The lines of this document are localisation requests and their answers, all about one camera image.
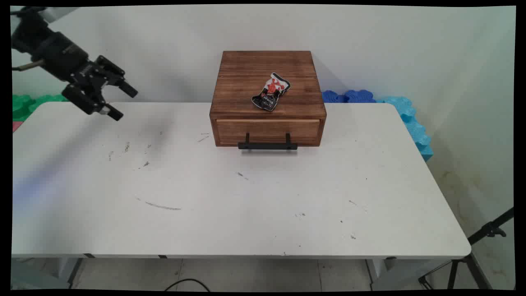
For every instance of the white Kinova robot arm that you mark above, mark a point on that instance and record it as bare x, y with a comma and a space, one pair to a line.
28, 28

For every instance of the grey table leg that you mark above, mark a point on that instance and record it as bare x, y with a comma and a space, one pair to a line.
376, 269
70, 269

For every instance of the light blue foam mat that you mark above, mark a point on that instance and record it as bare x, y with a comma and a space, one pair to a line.
413, 123

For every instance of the black camera tripod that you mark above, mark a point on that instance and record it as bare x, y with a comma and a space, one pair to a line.
485, 232

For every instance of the pink foam mat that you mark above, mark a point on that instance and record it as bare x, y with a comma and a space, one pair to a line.
16, 125

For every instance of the dark blue foam mat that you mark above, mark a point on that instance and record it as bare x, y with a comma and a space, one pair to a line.
349, 96

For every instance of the red black snack packet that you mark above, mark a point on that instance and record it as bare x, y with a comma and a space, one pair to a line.
271, 92

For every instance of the green foam mat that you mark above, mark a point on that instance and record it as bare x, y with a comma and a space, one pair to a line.
39, 102

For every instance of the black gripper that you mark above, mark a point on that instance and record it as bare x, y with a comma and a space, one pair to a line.
65, 55

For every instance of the brown wooden drawer cabinet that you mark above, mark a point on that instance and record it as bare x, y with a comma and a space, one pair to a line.
267, 65

